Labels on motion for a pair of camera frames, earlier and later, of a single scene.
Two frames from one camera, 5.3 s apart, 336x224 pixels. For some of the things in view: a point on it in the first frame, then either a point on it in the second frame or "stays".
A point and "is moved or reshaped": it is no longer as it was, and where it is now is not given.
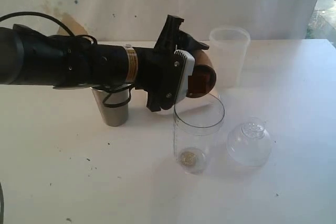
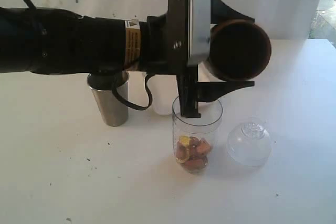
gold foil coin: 187,158 to 185,140
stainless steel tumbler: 114,116 stays
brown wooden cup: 203,78 is moved or reshaped
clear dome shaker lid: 250,144 stays
